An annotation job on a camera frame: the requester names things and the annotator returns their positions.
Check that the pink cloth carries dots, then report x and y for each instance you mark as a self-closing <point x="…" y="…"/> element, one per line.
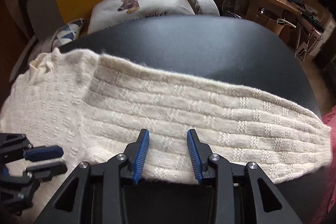
<point x="326" y="211"/>

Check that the patterned blue white cushion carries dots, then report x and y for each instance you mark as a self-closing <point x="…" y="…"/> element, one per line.
<point x="62" y="36"/>

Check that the wooden side desk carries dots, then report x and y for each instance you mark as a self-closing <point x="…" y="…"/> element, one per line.
<point x="285" y="19"/>

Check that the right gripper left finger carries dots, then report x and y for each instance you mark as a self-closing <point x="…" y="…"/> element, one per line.
<point x="124" y="167"/>

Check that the cream knitted sweater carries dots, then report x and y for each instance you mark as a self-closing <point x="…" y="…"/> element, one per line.
<point x="93" y="105"/>

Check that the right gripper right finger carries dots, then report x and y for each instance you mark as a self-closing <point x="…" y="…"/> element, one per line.
<point x="211" y="169"/>

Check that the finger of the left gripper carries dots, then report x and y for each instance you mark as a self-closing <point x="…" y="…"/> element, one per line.
<point x="43" y="153"/>
<point x="46" y="172"/>

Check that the white deer print pillow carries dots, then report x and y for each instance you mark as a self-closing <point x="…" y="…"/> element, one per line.
<point x="112" y="12"/>

